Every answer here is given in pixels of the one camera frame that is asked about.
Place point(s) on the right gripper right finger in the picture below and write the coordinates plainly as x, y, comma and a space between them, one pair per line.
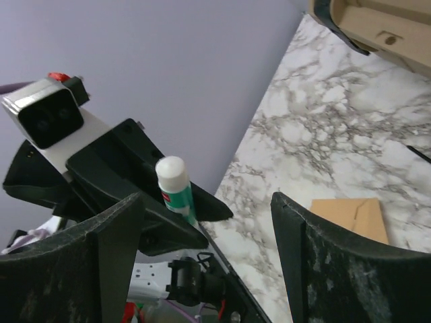
334, 275

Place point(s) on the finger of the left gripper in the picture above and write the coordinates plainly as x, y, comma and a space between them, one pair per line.
138, 166

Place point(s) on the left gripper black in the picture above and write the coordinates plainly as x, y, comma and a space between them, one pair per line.
79, 177

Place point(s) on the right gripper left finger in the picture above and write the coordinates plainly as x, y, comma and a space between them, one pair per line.
81, 274

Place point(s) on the green white glue stick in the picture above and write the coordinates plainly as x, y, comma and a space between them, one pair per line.
175, 186

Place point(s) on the brown paper envelope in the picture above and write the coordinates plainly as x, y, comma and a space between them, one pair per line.
361, 216

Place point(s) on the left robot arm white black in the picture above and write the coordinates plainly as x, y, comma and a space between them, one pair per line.
184, 280

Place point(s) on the tan plastic toolbox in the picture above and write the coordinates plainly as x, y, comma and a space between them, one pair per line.
397, 31

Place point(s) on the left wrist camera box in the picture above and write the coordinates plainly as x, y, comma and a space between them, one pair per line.
48, 110

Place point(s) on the orange handled screwdriver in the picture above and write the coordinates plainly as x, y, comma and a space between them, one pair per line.
419, 153

